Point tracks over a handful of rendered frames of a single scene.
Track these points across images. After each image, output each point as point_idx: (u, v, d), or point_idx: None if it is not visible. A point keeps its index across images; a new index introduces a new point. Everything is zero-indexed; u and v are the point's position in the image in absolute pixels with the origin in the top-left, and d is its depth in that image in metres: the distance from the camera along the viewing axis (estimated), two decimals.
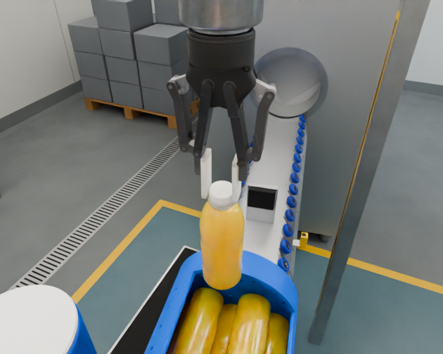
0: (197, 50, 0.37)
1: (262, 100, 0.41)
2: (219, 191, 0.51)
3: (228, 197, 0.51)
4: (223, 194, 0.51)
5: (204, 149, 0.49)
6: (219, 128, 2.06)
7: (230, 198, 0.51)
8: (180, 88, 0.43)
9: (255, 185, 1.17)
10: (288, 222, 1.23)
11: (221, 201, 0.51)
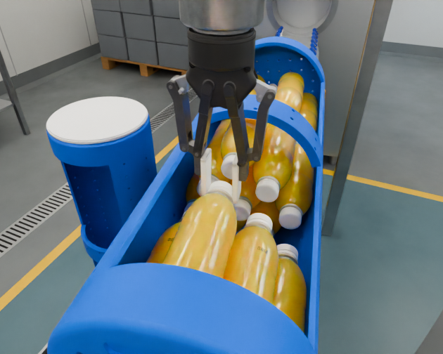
0: (197, 50, 0.37)
1: (263, 100, 0.41)
2: None
3: None
4: None
5: (204, 149, 0.49)
6: None
7: None
8: (180, 88, 0.43)
9: None
10: None
11: None
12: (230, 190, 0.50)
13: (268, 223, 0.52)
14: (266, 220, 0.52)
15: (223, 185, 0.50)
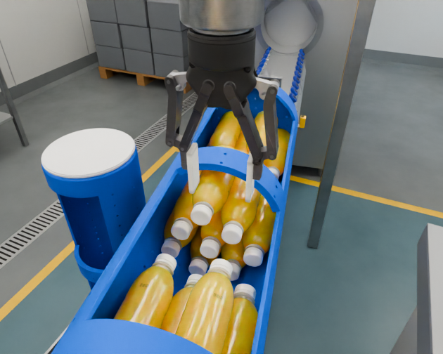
0: (197, 51, 0.37)
1: (266, 96, 0.40)
2: None
3: None
4: None
5: (190, 144, 0.49)
6: None
7: None
8: (178, 84, 0.43)
9: (264, 76, 1.46)
10: None
11: None
12: None
13: (228, 267, 0.60)
14: (226, 266, 0.60)
15: None
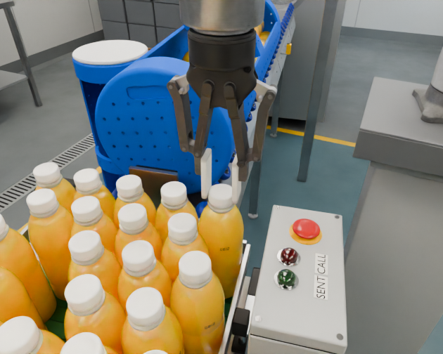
0: (197, 51, 0.37)
1: (263, 100, 0.41)
2: (129, 214, 0.49)
3: (136, 220, 0.48)
4: (131, 217, 0.49)
5: (204, 149, 0.49)
6: None
7: (139, 222, 0.49)
8: (181, 88, 0.43)
9: None
10: None
11: (129, 225, 0.48)
12: (189, 237, 0.47)
13: (228, 204, 0.51)
14: (225, 205, 0.51)
15: (181, 237, 0.47)
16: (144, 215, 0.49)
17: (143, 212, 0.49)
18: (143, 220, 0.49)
